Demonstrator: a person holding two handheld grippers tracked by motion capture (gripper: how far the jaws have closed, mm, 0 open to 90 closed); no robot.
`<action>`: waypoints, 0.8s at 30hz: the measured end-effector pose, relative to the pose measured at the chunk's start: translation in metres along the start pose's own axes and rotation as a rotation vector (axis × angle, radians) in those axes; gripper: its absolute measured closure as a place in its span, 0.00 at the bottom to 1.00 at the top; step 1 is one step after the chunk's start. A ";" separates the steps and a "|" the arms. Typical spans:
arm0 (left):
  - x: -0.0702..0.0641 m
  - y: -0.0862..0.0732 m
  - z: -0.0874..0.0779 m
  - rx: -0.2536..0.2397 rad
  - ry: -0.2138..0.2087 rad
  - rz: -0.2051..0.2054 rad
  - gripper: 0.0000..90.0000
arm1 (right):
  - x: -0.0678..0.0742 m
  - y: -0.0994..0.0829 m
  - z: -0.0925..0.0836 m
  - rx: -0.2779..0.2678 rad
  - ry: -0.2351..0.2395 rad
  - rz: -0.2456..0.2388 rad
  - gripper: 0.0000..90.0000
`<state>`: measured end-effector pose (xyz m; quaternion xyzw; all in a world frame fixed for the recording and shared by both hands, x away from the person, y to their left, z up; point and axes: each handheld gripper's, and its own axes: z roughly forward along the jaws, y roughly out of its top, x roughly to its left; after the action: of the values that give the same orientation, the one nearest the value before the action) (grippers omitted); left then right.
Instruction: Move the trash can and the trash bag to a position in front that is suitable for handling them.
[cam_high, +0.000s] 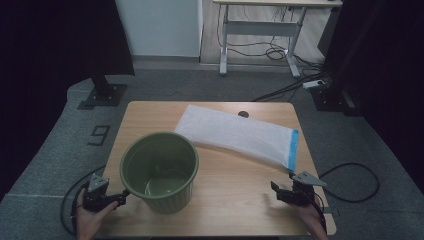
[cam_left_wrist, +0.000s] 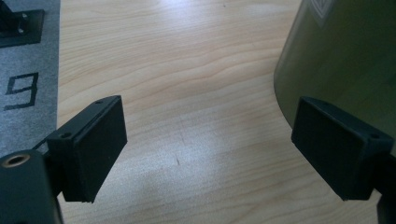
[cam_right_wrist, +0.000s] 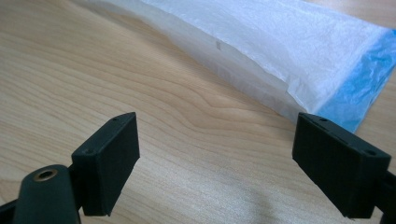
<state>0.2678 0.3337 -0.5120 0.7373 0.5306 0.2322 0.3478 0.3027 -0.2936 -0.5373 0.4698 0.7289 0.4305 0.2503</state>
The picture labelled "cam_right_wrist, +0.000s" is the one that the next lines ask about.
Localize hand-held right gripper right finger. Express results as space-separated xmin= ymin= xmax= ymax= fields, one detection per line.
xmin=291 ymin=112 xmax=392 ymax=219

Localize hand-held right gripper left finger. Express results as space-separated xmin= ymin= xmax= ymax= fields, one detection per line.
xmin=71 ymin=111 xmax=141 ymax=217

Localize white and blue absorbent pad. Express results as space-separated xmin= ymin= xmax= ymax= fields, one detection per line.
xmin=73 ymin=0 xmax=396 ymax=134

